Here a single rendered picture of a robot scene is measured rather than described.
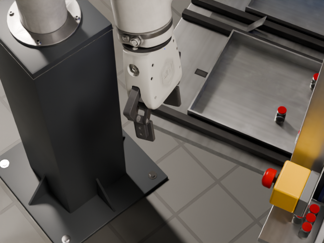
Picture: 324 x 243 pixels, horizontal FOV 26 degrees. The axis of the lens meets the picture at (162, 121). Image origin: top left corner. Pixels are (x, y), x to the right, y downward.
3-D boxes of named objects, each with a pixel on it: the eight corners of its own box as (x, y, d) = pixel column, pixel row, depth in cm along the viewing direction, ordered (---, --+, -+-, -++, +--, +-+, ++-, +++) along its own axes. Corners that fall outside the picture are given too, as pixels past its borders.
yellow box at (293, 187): (314, 189, 144) (320, 173, 138) (301, 218, 141) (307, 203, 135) (279, 174, 146) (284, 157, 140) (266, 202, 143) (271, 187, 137)
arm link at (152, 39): (153, 40, 97) (156, 58, 99) (182, 7, 103) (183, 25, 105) (102, 30, 101) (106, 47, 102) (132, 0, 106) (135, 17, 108)
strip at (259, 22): (263, 31, 176) (267, 16, 171) (259, 39, 174) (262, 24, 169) (212, 12, 179) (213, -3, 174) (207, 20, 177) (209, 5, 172)
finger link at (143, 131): (140, 118, 104) (146, 152, 109) (150, 106, 106) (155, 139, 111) (122, 114, 106) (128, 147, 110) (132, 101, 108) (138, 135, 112)
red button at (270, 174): (283, 179, 144) (286, 170, 140) (276, 195, 142) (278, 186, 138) (265, 171, 145) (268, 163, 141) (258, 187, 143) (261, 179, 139)
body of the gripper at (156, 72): (151, 53, 98) (160, 115, 105) (183, 17, 105) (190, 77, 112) (105, 45, 101) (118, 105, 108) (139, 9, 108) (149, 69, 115)
